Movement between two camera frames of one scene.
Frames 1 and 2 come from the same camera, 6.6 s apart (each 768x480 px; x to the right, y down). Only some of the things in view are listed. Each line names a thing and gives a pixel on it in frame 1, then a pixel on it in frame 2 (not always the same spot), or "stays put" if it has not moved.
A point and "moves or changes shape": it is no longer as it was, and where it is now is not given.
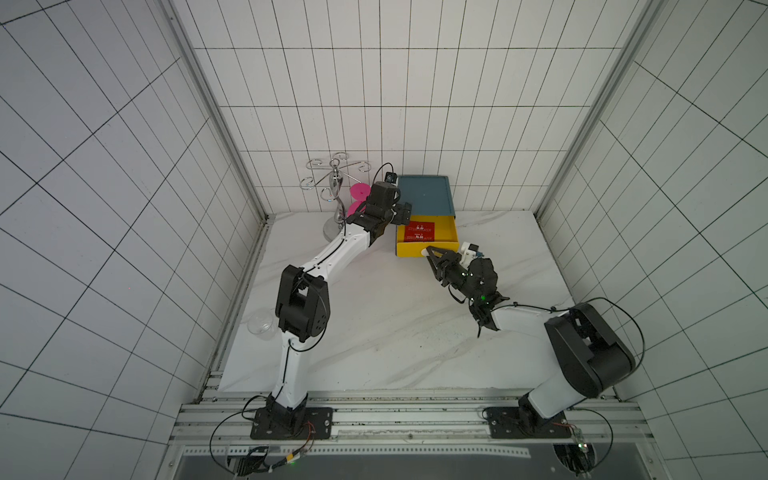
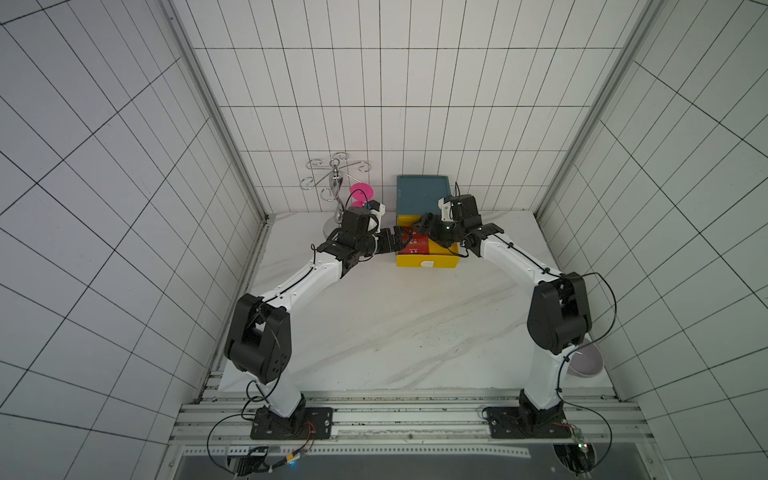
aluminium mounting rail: x=415 y=425 stays put
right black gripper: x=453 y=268 to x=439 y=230
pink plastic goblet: x=360 y=192 stays put
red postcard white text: x=419 y=231 moves or changes shape
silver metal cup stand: x=332 y=229 stays put
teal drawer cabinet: x=429 y=195 stays put
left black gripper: x=402 y=217 to x=389 y=247
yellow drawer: x=445 y=236 moves or changes shape
